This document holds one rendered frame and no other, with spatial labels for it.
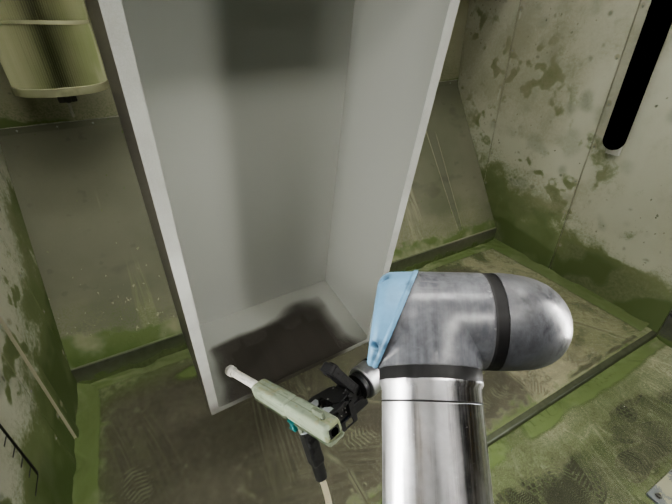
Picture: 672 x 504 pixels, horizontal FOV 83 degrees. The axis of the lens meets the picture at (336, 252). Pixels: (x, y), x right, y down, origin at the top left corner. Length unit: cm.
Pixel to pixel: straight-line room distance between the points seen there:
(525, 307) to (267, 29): 84
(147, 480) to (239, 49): 150
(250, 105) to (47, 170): 132
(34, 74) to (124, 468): 149
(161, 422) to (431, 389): 159
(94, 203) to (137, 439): 107
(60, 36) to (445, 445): 176
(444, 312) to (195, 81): 80
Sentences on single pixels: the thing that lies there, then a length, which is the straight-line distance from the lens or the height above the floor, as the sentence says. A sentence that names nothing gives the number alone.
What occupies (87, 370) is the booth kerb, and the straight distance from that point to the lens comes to 214.
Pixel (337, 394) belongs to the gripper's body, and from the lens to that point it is 100.
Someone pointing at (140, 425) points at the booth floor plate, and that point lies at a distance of 194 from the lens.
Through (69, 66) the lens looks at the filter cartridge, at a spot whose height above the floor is 135.
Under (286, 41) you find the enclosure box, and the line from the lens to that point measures 107.
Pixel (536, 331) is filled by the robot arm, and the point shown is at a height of 120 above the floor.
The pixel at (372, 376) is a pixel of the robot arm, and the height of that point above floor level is 70.
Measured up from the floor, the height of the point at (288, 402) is 72.
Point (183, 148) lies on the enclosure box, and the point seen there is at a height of 121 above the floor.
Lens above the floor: 149
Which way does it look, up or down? 32 degrees down
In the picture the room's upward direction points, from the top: 1 degrees counter-clockwise
